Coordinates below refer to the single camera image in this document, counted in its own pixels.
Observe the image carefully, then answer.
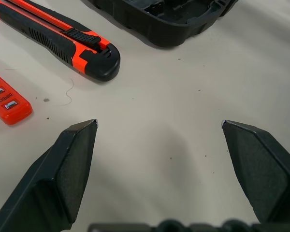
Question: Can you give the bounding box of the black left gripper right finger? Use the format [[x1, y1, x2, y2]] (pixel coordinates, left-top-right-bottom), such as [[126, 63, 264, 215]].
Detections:
[[221, 119, 290, 224]]

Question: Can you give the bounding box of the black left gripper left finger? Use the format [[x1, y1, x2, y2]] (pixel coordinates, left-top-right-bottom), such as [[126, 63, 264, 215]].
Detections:
[[0, 119, 99, 232]]

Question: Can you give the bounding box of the orange voltage tester pen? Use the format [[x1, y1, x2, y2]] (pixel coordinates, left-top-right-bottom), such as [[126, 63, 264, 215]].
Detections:
[[0, 69, 33, 126]]

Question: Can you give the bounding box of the orange black utility knife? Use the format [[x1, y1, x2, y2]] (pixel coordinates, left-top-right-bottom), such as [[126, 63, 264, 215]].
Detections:
[[0, 0, 121, 82]]

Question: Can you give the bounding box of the black plastic tool case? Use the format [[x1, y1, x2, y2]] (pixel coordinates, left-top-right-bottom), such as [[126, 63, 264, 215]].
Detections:
[[86, 0, 240, 48]]

